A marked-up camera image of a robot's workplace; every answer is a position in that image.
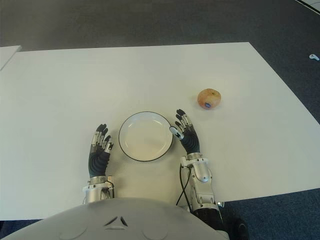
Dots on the small white floor object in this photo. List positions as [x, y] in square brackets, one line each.
[314, 57]

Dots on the black robot foot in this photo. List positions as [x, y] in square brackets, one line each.
[237, 228]

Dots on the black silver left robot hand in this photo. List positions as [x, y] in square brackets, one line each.
[98, 162]

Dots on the grey robot torso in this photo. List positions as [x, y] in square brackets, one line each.
[112, 222]

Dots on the white plate with black rim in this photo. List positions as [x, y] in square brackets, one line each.
[146, 136]

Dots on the white strip on floor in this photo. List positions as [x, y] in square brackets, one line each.
[310, 2]

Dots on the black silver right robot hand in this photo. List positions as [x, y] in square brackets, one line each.
[190, 141]

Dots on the red yellow apple with sticker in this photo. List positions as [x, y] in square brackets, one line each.
[208, 97]

